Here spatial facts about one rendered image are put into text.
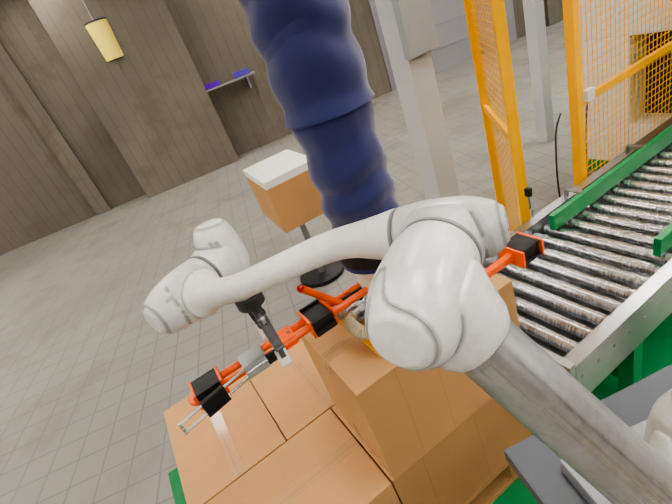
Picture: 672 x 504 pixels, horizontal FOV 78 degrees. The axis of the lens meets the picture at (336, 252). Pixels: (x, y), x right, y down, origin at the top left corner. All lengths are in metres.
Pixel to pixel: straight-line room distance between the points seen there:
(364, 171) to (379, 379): 0.56
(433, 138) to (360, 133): 1.58
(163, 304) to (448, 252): 0.57
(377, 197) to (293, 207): 1.92
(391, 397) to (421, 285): 0.77
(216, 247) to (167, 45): 7.85
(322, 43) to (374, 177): 0.33
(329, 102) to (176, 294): 0.53
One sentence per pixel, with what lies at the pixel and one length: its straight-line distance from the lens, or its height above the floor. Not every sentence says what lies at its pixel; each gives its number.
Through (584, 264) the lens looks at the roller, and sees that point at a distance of 2.12.
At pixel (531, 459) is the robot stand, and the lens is 1.22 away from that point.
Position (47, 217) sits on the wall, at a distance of 10.23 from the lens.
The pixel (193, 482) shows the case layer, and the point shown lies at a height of 0.54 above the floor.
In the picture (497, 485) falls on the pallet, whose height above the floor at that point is 0.02.
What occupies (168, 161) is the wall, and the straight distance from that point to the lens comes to 8.93.
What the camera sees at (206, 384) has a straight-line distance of 1.19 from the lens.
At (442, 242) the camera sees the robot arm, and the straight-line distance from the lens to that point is 0.57.
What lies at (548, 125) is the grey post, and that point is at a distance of 4.89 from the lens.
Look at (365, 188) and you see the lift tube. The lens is 1.07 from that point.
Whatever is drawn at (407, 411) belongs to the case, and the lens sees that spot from 1.33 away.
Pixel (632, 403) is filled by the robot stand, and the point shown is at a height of 0.75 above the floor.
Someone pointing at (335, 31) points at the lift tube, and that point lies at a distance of 1.01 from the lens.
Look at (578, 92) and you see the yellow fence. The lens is 2.61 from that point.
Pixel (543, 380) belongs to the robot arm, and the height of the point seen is 1.31.
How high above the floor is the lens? 1.79
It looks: 28 degrees down
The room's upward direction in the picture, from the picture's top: 22 degrees counter-clockwise
